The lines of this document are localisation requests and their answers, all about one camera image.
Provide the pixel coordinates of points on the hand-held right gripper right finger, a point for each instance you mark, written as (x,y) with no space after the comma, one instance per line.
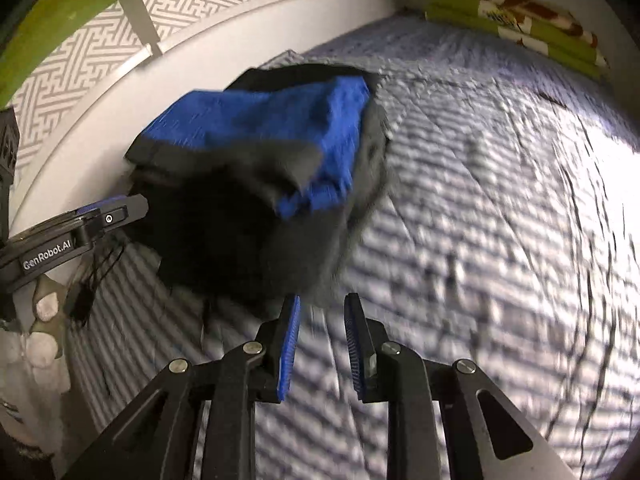
(351,350)

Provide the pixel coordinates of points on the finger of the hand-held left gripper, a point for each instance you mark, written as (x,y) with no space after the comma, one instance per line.
(120,210)

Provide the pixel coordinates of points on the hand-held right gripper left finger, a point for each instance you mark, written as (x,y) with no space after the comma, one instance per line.
(290,350)

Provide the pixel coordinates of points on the pile of dark clothes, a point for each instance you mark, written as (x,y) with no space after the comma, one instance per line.
(225,250)

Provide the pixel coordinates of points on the blue pinstriped garment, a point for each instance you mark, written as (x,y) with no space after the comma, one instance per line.
(280,115)

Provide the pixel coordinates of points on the person's left forearm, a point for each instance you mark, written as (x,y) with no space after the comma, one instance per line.
(25,425)

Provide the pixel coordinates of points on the person's left hand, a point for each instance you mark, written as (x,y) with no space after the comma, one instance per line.
(47,310)

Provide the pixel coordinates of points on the striped quilted blanket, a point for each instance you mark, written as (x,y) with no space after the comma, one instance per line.
(475,210)

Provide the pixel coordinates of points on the green patterned folded blanket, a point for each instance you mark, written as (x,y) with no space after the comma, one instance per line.
(550,42)

